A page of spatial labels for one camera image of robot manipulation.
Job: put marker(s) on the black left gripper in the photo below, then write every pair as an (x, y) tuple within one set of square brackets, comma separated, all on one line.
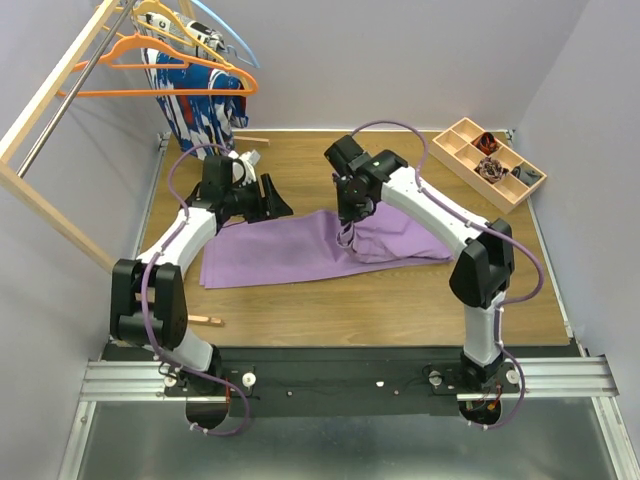
[(271, 206)]

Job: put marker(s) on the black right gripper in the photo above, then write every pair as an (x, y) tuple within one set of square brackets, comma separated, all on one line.
[(349, 214)]

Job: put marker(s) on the purple trousers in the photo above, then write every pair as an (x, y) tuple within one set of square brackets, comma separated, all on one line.
[(316, 247)]

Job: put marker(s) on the orange plastic hanger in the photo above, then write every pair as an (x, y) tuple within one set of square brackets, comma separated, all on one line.
[(140, 42)]

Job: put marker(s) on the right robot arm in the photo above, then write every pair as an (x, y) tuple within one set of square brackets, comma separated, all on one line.
[(483, 256)]

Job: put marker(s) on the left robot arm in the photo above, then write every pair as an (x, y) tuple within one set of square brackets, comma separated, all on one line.
[(148, 302)]

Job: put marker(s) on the light blue hanger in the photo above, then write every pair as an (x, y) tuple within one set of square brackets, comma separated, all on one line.
[(238, 47)]

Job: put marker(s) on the blue white patterned garment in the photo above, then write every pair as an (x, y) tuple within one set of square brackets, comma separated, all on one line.
[(199, 123)]

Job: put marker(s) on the patterned rolled item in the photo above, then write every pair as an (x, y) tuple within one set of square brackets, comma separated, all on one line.
[(491, 170)]

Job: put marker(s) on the red black rolled item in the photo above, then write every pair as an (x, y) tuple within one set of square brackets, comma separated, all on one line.
[(486, 143)]

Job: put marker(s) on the wooden compartment tray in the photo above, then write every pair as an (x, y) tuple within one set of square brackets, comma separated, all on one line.
[(453, 148)]

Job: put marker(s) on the grey rolled item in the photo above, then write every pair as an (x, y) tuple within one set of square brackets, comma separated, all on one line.
[(528, 176)]

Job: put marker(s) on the black white printed garment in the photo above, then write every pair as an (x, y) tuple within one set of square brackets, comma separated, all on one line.
[(175, 27)]

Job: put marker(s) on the wooden clothes rack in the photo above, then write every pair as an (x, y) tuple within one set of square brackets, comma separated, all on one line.
[(74, 171)]

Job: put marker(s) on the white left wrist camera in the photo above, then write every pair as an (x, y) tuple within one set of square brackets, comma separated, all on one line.
[(243, 166)]

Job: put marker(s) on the black mounting base plate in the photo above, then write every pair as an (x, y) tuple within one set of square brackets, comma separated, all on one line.
[(272, 382)]

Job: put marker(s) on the aluminium rail frame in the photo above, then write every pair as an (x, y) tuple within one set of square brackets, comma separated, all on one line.
[(565, 425)]

